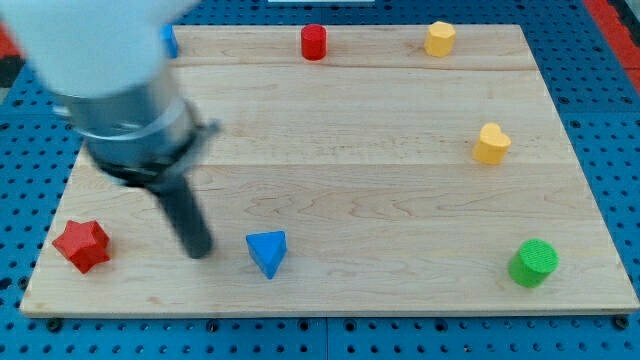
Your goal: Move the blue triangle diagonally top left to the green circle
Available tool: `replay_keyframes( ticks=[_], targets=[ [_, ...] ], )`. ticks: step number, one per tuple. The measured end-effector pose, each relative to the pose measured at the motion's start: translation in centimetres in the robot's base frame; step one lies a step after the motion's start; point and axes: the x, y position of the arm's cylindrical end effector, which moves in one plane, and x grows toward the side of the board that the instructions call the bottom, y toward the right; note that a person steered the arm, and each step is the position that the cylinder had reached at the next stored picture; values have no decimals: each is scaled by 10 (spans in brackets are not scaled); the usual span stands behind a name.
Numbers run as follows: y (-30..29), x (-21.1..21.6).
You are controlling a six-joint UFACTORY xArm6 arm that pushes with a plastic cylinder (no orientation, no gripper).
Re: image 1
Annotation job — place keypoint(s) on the light wooden board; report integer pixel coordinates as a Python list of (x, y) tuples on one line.
[(364, 159)]

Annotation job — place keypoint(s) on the red cylinder block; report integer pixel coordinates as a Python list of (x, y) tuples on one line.
[(313, 42)]

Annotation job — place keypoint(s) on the red star block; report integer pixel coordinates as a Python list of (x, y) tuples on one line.
[(83, 244)]

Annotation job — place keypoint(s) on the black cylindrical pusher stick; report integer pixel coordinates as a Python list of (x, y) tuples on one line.
[(181, 209)]

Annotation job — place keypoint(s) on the yellow heart block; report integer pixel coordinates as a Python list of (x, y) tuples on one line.
[(492, 145)]

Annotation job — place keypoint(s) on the blue triangle block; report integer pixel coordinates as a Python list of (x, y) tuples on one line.
[(267, 250)]

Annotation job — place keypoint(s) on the green cylinder block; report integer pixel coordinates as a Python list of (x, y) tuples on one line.
[(533, 263)]

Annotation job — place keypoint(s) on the yellow hexagon block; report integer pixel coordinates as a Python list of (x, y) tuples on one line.
[(440, 39)]

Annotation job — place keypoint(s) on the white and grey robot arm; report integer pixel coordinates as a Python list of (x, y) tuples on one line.
[(106, 63)]

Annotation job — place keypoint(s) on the blue block behind arm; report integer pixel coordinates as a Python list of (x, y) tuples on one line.
[(170, 41)]

